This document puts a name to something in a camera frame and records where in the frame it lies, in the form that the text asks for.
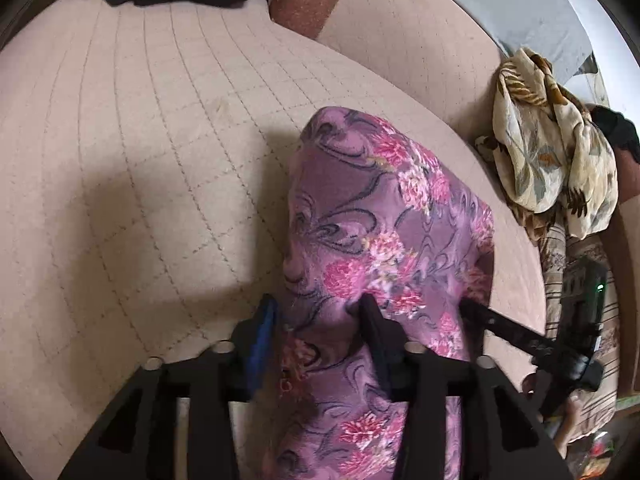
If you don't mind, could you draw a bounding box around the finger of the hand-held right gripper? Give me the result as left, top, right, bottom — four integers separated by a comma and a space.
459, 299, 557, 362

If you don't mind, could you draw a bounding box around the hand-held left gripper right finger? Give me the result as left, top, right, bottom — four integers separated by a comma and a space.
357, 293, 574, 480

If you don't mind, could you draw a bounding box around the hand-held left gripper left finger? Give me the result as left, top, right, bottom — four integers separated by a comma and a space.
57, 294, 279, 480

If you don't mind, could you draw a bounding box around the purple floral cloth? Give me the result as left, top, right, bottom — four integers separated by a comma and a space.
265, 106, 497, 480

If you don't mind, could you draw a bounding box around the person's right hand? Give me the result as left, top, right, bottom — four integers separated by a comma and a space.
521, 374, 585, 457

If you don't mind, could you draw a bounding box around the beige leaf-print scarf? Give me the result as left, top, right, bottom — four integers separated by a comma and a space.
474, 47, 620, 242

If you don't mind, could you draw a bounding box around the small black cloth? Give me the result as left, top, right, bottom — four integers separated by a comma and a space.
584, 104, 640, 165

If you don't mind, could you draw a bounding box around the pink quilted mattress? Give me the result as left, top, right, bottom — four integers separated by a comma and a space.
0, 0, 548, 478

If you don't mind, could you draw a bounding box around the pink quilted back cushion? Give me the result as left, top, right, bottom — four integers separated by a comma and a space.
315, 0, 516, 151

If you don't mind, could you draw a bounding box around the grey sheet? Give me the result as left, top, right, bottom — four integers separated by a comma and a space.
414, 0, 603, 85

